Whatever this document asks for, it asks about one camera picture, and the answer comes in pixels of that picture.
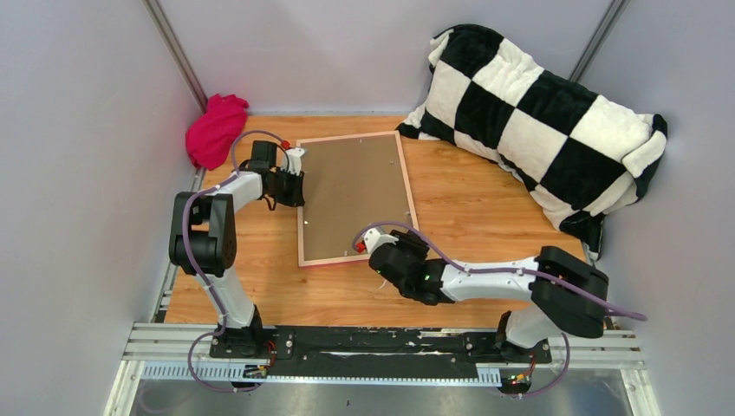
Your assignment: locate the pink picture frame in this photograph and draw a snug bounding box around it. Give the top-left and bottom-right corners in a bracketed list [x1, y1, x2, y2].
[296, 131, 419, 267]

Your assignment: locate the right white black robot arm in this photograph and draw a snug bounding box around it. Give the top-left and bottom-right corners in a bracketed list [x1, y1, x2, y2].
[354, 227, 608, 362]

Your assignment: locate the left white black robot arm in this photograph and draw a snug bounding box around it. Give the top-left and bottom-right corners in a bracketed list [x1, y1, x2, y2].
[168, 140, 306, 358]

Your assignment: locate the magenta cloth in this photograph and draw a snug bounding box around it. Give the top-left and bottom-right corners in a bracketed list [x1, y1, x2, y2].
[185, 94, 250, 170]

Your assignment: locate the black white checkered pillow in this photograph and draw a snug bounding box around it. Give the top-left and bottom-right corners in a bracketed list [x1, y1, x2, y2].
[398, 23, 668, 260]

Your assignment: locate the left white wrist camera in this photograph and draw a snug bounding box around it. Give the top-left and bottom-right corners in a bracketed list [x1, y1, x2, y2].
[281, 147, 306, 176]

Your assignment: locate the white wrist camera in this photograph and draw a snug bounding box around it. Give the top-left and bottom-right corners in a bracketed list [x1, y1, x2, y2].
[281, 147, 306, 176]
[352, 226, 399, 254]

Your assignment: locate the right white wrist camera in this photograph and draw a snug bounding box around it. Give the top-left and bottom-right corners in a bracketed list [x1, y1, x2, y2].
[352, 226, 399, 254]

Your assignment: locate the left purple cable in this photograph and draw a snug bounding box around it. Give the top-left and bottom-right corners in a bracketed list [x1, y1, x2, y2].
[180, 129, 294, 394]

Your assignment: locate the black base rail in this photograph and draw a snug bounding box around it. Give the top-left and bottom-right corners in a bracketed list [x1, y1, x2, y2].
[209, 326, 551, 381]

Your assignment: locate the left aluminium corner post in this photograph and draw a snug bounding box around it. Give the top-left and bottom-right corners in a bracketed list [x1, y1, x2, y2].
[142, 0, 208, 114]

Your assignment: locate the aluminium corner post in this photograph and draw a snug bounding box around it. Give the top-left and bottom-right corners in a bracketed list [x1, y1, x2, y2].
[569, 0, 630, 82]
[142, 0, 208, 114]

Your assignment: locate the right aluminium corner post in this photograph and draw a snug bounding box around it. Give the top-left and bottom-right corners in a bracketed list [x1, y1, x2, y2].
[569, 0, 630, 82]

